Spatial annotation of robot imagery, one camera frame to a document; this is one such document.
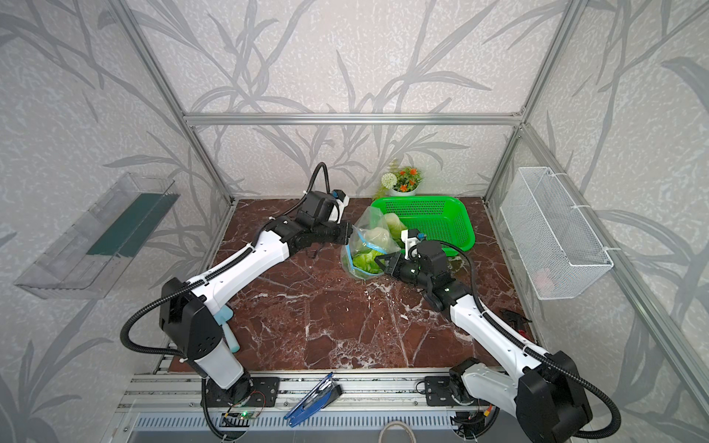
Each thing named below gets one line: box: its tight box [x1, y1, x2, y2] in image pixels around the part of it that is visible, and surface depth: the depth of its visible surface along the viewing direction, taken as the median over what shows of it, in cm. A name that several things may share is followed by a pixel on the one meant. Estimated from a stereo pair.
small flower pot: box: [381, 166, 423, 197], surface depth 110 cm
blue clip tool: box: [284, 371, 344, 429], surface depth 72 cm
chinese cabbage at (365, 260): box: [352, 249, 386, 275], surface depth 78 cm
